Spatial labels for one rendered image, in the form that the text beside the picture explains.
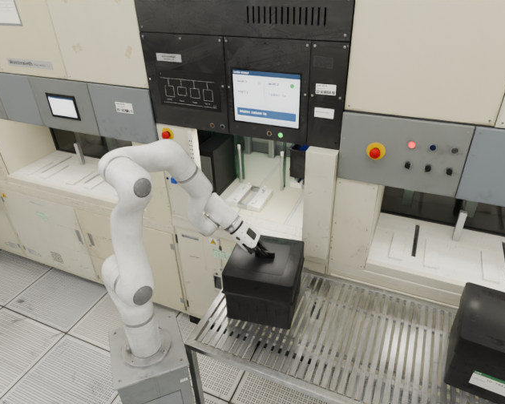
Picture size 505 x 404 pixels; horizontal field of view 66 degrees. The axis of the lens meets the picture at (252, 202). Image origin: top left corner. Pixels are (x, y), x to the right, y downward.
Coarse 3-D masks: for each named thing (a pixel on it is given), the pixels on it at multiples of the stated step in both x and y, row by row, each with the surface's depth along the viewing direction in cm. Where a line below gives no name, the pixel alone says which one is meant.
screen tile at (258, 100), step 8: (240, 80) 155; (248, 80) 153; (256, 80) 152; (240, 88) 157; (248, 88) 155; (256, 88) 154; (240, 96) 159; (248, 96) 157; (256, 96) 156; (264, 96) 154; (248, 104) 159; (256, 104) 158; (264, 104) 156
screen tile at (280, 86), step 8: (272, 80) 150; (272, 88) 151; (280, 88) 150; (288, 88) 149; (296, 88) 147; (288, 96) 150; (296, 96) 149; (272, 104) 155; (280, 104) 153; (288, 104) 152; (296, 104) 151
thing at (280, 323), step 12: (228, 300) 159; (240, 300) 157; (252, 300) 155; (228, 312) 163; (240, 312) 161; (252, 312) 159; (264, 312) 157; (276, 312) 155; (288, 312) 154; (264, 324) 161; (276, 324) 159; (288, 324) 157
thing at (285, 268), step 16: (272, 240) 168; (288, 240) 168; (240, 256) 160; (256, 256) 160; (272, 256) 158; (288, 256) 160; (224, 272) 153; (240, 272) 152; (256, 272) 152; (272, 272) 152; (288, 272) 152; (224, 288) 155; (240, 288) 153; (256, 288) 150; (272, 288) 148; (288, 288) 146; (288, 304) 150
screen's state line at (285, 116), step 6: (240, 108) 161; (246, 108) 160; (240, 114) 163; (246, 114) 162; (252, 114) 160; (258, 114) 159; (264, 114) 158; (270, 114) 157; (276, 114) 156; (282, 114) 155; (288, 114) 154; (294, 114) 153; (288, 120) 155; (294, 120) 154
